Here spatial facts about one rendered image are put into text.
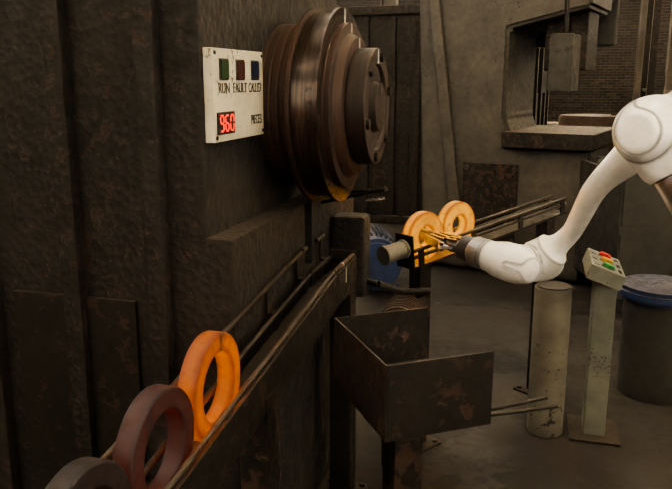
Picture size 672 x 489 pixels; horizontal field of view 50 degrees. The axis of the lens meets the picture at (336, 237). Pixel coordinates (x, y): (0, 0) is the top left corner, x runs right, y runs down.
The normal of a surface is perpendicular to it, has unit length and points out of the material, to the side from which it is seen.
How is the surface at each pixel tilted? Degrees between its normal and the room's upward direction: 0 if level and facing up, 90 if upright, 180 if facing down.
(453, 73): 90
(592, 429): 90
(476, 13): 90
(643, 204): 90
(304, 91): 80
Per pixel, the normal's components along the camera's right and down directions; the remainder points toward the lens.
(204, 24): 0.96, 0.06
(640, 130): -0.66, 0.09
